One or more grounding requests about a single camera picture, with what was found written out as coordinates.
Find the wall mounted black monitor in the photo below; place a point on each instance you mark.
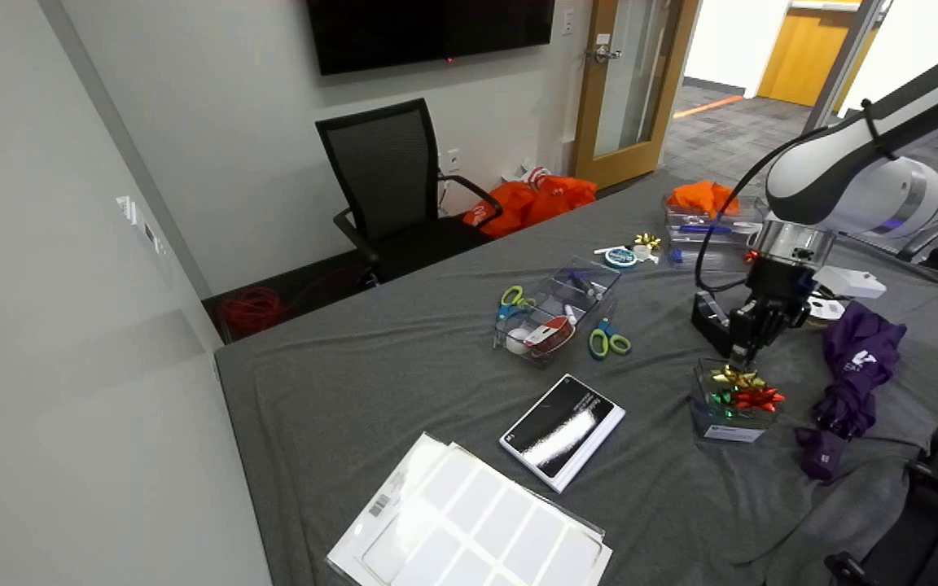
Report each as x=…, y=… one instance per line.
x=375, y=34

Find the purple folded cloth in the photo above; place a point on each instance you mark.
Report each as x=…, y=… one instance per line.
x=860, y=353

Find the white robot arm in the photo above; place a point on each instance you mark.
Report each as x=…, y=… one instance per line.
x=846, y=179

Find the green scissors in tray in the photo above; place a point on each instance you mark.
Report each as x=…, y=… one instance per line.
x=512, y=303

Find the white wall thermostat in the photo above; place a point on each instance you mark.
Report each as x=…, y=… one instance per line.
x=128, y=210

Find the black mesh office chair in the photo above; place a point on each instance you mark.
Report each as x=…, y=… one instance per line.
x=386, y=166

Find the green blue scissors on table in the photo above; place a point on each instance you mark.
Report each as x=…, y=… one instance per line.
x=607, y=340

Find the gold gift bow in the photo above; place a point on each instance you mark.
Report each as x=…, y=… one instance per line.
x=736, y=380
x=649, y=247

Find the red bow in small container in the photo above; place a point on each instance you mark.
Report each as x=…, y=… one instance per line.
x=756, y=398

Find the teal round tape tin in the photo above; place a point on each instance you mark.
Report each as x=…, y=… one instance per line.
x=619, y=260

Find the white label sticker sheet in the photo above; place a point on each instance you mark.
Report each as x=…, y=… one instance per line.
x=449, y=518

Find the orange bag on floor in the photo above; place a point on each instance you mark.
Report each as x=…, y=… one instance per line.
x=517, y=207

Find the grey table cloth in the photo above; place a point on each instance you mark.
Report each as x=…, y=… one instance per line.
x=327, y=404

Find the clear three-slot organizer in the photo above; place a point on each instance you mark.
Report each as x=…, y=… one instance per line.
x=702, y=238

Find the black tape dispenser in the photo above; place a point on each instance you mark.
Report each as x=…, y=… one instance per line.
x=713, y=319

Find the wooden glass door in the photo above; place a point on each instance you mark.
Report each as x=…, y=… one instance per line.
x=633, y=69

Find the small clear storage container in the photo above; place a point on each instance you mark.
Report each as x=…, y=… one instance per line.
x=715, y=419

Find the gold gift bow on table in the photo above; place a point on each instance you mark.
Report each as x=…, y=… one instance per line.
x=649, y=247

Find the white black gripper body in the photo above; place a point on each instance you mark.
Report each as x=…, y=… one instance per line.
x=786, y=263

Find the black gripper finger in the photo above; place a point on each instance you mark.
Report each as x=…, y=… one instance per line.
x=745, y=335
x=776, y=319

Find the long clear tray with tools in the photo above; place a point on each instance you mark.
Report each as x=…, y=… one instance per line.
x=562, y=303

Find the orange cloth in organizer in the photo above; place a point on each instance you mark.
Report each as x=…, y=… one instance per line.
x=702, y=199

